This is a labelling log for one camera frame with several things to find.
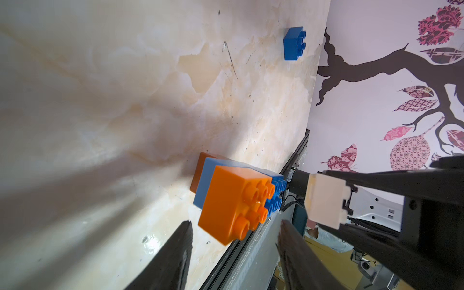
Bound dark blue square brick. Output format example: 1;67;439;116
283;27;306;61

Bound orange long brick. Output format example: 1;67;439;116
198;166;275;245

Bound brown small brick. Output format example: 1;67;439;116
190;152;218;193

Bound small light blue brick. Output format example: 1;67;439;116
193;155;287;216

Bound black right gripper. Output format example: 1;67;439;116
319;155;464;290

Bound white brick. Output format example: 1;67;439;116
304;174;351;230

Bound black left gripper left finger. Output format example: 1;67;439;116
126;221;193;290

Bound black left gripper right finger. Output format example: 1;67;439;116
277;220;345;290

